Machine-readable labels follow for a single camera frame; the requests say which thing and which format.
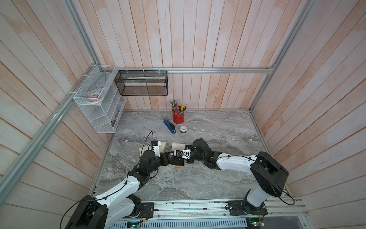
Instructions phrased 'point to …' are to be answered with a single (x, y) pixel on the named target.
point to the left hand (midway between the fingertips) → (171, 154)
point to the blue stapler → (170, 125)
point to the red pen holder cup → (178, 119)
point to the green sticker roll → (183, 129)
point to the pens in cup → (174, 105)
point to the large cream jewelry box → (177, 161)
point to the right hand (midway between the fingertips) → (180, 149)
